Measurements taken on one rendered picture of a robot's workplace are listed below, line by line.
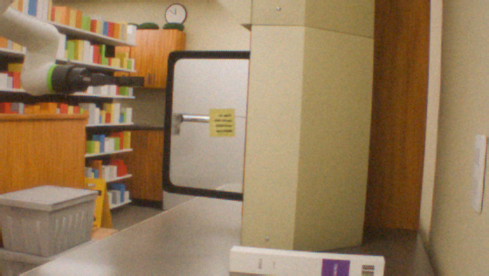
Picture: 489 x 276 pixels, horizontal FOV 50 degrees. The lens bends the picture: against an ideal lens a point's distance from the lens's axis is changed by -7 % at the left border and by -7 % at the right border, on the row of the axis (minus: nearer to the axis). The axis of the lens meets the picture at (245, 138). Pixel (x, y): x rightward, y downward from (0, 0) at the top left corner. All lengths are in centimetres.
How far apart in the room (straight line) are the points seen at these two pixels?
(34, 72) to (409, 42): 112
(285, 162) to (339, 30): 30
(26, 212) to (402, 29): 245
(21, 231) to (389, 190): 239
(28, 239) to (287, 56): 250
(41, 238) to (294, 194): 235
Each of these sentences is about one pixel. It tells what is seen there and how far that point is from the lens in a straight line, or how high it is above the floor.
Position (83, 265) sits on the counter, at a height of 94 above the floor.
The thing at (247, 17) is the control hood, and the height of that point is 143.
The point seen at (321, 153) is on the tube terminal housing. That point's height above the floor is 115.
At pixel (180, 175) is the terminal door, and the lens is 156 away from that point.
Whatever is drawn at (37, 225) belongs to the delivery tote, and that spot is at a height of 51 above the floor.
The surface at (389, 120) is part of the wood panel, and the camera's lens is 149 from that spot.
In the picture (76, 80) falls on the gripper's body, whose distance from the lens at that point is 171.
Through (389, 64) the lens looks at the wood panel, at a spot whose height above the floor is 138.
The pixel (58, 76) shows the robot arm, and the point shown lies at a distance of 173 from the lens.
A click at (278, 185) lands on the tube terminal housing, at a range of 115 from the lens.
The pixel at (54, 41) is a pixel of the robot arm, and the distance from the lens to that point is 182.
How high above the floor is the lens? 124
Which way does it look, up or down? 3 degrees down
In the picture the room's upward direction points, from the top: 3 degrees clockwise
